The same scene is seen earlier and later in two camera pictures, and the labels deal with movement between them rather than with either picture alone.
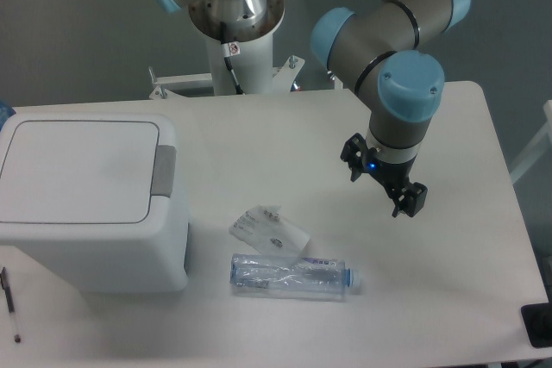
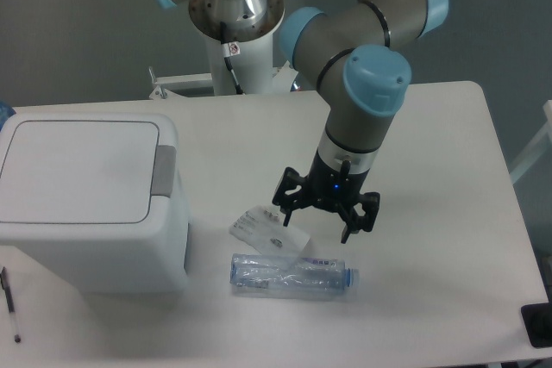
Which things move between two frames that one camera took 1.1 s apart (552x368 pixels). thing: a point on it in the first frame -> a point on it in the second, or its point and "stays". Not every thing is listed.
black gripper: (394, 175) -> (330, 189)
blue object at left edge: (6, 112) stays
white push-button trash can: (96, 199) stays
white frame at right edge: (541, 146) stays
